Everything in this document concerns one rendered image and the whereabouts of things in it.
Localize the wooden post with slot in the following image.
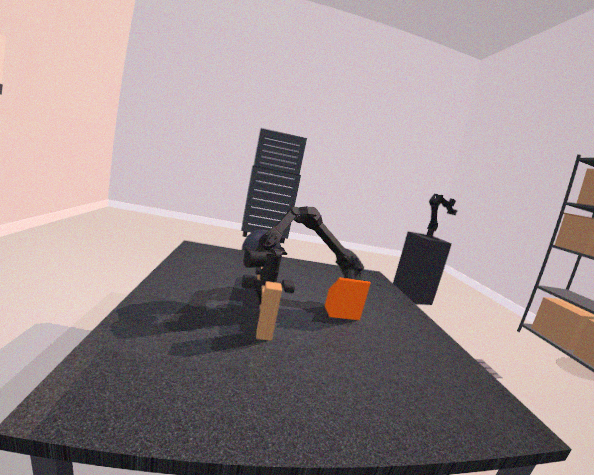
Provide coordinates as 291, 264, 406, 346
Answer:
256, 281, 282, 341

